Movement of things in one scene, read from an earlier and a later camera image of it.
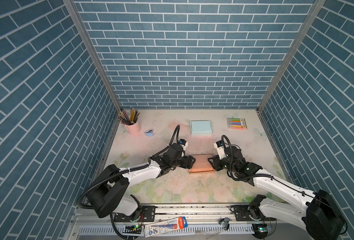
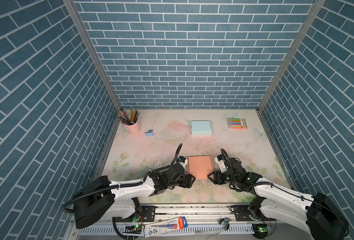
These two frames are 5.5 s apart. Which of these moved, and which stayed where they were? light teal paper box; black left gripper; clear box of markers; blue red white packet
Moved: black left gripper
Stayed: light teal paper box; clear box of markers; blue red white packet
